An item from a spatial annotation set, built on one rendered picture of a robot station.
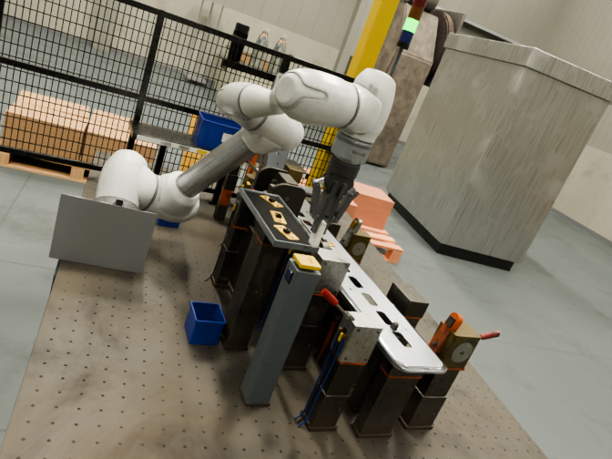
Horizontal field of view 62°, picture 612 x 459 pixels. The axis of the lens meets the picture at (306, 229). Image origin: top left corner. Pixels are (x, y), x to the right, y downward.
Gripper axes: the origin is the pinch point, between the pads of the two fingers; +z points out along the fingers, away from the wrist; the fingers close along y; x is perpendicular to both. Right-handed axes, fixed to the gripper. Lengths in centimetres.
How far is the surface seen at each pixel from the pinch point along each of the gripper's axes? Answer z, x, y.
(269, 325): 29.3, 0.3, -3.2
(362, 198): 84, 307, 216
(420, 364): 23.7, -19.9, 32.9
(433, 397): 41, -14, 51
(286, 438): 54, -16, 5
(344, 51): -30, 990, 478
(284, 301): 19.5, -2.8, -3.2
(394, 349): 23.8, -13.8, 28.1
